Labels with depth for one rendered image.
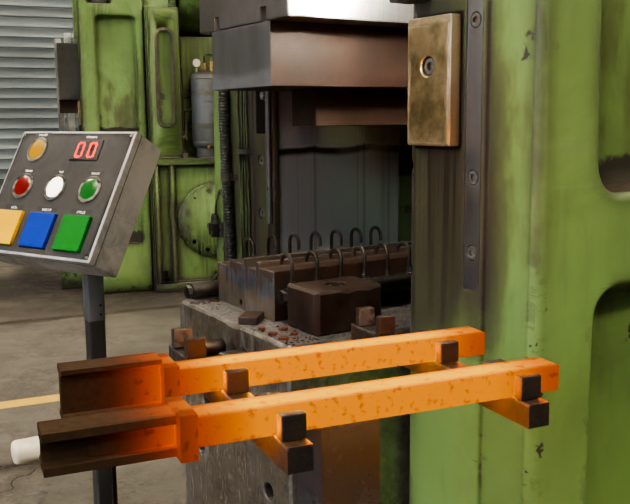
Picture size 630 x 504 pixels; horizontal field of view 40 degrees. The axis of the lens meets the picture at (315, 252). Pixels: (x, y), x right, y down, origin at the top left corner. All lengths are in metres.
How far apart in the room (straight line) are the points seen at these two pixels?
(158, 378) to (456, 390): 0.25
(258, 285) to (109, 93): 5.01
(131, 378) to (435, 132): 0.60
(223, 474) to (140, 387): 0.73
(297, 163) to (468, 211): 0.54
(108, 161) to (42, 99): 7.61
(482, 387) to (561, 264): 0.42
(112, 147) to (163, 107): 4.44
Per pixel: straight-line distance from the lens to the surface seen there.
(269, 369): 0.77
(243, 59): 1.39
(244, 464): 1.38
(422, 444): 1.32
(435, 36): 1.19
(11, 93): 9.35
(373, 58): 1.41
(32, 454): 1.72
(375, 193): 1.74
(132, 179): 1.75
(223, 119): 1.74
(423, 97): 1.20
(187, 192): 6.29
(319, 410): 0.66
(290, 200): 1.63
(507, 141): 1.12
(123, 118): 6.32
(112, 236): 1.72
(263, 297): 1.37
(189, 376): 0.75
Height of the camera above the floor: 1.22
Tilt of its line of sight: 9 degrees down
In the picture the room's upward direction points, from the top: 1 degrees counter-clockwise
